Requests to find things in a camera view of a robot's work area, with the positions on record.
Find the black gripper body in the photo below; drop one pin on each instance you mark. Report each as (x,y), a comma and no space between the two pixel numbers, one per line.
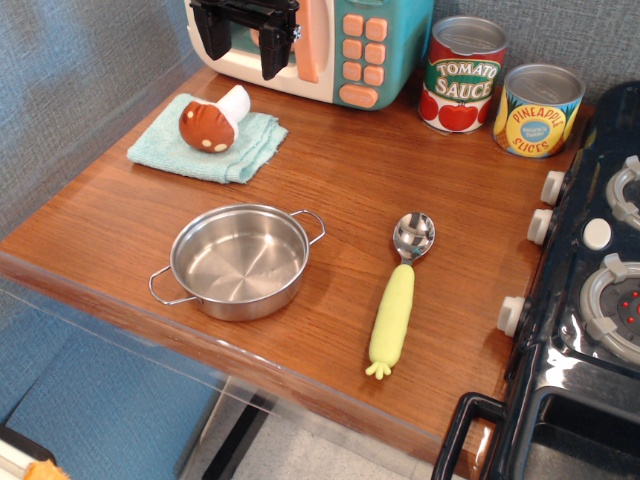
(253,14)

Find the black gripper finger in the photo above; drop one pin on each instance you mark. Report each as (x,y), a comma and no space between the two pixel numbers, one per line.
(275,43)
(214,30)

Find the spoon with yellow-green handle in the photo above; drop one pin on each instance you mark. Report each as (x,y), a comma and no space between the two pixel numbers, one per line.
(413,237)

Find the brown toy mushroom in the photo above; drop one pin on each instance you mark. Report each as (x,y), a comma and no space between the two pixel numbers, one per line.
(213,127)

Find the teal toy microwave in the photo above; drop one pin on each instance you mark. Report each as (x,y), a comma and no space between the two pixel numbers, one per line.
(358,54)

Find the tomato sauce can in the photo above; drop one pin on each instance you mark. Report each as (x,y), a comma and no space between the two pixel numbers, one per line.
(464,60)

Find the pineapple slices can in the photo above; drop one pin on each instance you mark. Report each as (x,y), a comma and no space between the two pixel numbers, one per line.
(538,107)

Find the black toy stove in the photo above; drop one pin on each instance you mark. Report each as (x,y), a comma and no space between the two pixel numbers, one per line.
(571,409)

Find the orange object at corner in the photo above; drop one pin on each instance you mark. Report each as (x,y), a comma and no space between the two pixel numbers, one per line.
(44,470)

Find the silver pot with handles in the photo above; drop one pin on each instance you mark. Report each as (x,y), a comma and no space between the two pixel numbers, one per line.
(239,262)

